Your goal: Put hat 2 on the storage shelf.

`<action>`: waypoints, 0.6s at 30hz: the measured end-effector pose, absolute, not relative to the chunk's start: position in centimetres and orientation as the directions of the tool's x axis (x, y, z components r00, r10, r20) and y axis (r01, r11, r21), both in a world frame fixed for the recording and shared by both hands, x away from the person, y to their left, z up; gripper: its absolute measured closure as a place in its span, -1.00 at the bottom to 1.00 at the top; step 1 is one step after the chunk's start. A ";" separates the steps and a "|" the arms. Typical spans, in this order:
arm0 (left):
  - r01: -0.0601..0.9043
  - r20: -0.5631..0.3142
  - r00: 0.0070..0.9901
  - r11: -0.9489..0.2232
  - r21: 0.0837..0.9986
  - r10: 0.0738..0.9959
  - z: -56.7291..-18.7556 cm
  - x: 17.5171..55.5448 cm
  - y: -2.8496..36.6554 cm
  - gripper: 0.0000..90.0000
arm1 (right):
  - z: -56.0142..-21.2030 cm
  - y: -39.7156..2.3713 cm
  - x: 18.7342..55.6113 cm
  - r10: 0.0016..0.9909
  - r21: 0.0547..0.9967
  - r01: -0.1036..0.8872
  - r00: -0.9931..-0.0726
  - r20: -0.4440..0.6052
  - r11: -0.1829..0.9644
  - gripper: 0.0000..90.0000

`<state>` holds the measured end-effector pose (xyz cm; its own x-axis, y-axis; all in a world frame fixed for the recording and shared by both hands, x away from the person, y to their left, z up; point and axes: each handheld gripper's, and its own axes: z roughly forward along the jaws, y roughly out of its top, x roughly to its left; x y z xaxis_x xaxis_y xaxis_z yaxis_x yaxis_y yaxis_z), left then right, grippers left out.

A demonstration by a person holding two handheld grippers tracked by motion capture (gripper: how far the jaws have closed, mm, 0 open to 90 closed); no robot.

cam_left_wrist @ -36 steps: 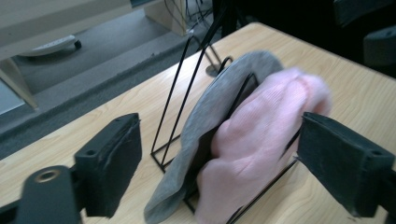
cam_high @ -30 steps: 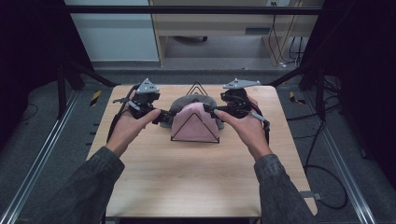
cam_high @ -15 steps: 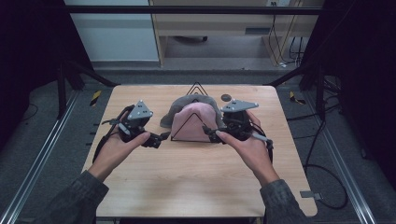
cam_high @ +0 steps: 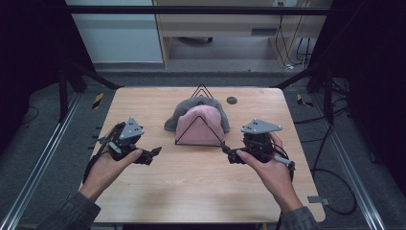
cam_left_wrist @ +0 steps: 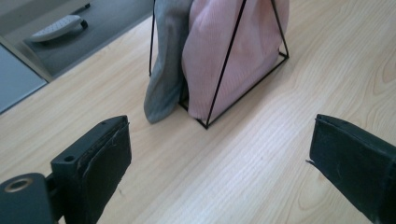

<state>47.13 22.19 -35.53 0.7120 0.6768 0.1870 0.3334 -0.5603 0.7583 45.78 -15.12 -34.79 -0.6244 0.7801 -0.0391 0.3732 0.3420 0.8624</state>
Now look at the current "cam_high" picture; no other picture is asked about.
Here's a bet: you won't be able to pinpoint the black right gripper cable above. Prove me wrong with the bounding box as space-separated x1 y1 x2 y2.
271 143 297 184

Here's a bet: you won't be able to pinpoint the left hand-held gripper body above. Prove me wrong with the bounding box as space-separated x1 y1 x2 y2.
104 117 153 161

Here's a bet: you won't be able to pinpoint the black wire rack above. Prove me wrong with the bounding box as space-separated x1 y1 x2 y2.
174 83 226 147

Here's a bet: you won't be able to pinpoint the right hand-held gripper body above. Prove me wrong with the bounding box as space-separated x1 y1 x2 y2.
240 118 283 162

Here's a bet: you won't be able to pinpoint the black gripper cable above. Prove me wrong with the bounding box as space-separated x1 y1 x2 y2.
81 123 124 185
271 143 297 184

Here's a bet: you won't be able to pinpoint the aluminium floor rail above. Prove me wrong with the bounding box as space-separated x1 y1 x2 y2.
0 92 83 230
310 92 388 230

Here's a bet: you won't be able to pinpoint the person's left hand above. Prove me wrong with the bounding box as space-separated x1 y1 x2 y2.
79 149 144 202

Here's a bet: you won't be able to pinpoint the person's right hand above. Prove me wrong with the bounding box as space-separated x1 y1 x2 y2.
236 132 304 215

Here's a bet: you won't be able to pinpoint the gray metal table bracket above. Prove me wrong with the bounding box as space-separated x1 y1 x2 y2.
307 195 331 206

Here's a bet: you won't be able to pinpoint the black floor cable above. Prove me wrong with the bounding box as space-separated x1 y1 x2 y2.
310 121 357 216

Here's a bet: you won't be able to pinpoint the hanging desk cables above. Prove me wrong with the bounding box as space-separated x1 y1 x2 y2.
275 1 312 70

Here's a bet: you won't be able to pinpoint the yellow and black tape strip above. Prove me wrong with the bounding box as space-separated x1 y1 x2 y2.
92 92 105 110
296 93 314 108

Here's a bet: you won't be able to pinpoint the gray knit hat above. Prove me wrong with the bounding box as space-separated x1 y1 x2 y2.
164 97 231 134

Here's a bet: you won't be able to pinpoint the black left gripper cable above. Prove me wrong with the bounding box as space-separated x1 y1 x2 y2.
81 123 124 185

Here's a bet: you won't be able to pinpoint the white cabinet panel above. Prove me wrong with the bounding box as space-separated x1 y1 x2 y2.
65 0 164 64

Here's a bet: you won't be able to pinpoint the black curtain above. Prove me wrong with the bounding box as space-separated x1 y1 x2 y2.
0 0 97 154
309 0 406 186

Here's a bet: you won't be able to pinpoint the pink knit hat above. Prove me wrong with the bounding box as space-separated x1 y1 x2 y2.
174 104 226 147

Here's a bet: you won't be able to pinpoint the black metal stand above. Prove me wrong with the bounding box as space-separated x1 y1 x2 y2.
57 60 124 124
271 63 335 125

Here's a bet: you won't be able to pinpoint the black horizontal frame bar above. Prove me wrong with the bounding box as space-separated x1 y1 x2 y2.
65 5 333 16

